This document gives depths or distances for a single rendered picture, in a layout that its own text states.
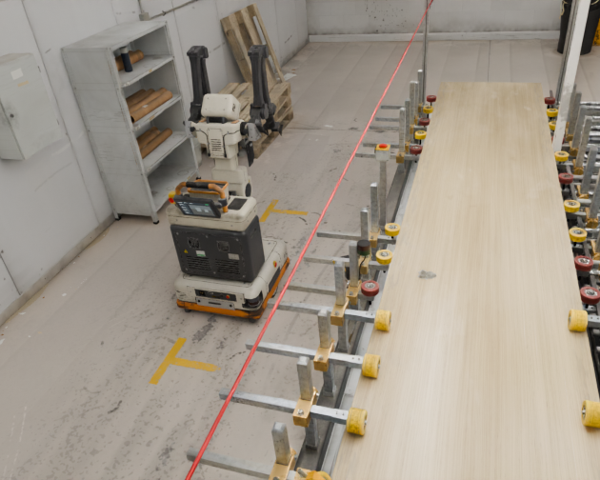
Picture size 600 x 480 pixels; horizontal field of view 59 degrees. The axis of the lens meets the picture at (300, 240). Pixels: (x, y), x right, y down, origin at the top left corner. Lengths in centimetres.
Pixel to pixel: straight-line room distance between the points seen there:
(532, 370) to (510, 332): 19
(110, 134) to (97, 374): 204
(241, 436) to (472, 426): 148
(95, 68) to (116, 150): 68
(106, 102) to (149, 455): 275
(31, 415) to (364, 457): 228
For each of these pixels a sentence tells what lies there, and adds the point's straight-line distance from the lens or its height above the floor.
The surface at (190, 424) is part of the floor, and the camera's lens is 319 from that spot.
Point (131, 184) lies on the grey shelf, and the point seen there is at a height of 40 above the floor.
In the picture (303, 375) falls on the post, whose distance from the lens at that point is 181.
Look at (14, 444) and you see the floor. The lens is 353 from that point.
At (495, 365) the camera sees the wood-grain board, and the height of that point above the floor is 90.
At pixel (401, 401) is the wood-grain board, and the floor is 90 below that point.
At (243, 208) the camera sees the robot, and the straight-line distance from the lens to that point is 330.
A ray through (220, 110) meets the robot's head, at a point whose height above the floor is 132.
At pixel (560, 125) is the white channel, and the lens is 375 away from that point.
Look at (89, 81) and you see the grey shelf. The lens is 466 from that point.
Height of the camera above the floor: 243
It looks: 33 degrees down
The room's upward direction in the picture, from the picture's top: 6 degrees counter-clockwise
